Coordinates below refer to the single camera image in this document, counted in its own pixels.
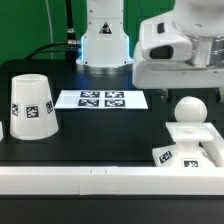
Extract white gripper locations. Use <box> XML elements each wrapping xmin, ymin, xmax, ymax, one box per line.
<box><xmin>132</xmin><ymin>10</ymin><xmax>224</xmax><ymax>89</ymax></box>

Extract white lamp bulb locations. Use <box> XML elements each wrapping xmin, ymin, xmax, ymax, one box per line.
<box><xmin>174</xmin><ymin>96</ymin><xmax>207</xmax><ymax>122</ymax></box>

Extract white lamp base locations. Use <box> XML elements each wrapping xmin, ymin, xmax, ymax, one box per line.
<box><xmin>152</xmin><ymin>122</ymin><xmax>218</xmax><ymax>168</ymax></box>

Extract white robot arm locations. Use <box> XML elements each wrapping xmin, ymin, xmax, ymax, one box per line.
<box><xmin>76</xmin><ymin>0</ymin><xmax>224</xmax><ymax>89</ymax></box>

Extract white lamp shade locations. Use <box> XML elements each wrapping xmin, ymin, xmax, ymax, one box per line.
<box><xmin>10</xmin><ymin>74</ymin><xmax>58</xmax><ymax>140</ymax></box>

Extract white marker sheet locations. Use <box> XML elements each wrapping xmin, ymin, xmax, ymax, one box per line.
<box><xmin>55</xmin><ymin>90</ymin><xmax>148</xmax><ymax>109</ymax></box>

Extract black ribbed cable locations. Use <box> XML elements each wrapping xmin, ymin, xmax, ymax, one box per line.
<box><xmin>65</xmin><ymin>0</ymin><xmax>82</xmax><ymax>48</ymax></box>

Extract white right wall bar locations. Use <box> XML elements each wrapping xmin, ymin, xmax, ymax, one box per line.
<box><xmin>202</xmin><ymin>123</ymin><xmax>224</xmax><ymax>167</ymax></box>

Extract thin white cable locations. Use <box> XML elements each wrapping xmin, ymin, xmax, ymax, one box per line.
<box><xmin>45</xmin><ymin>0</ymin><xmax>55</xmax><ymax>60</ymax></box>

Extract black curved cable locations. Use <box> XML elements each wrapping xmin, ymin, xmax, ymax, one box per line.
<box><xmin>25</xmin><ymin>41</ymin><xmax>82</xmax><ymax>60</ymax></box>

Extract white left wall bar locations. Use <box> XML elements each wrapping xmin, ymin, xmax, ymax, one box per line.
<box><xmin>0</xmin><ymin>121</ymin><xmax>4</xmax><ymax>142</ymax></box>

